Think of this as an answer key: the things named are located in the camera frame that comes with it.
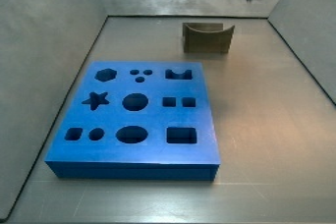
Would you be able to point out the blue shape sorter board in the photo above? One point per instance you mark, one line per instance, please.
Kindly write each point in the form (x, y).
(137, 124)

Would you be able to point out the dark metal cradle fixture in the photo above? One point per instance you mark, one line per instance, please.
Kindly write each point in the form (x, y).
(206, 38)

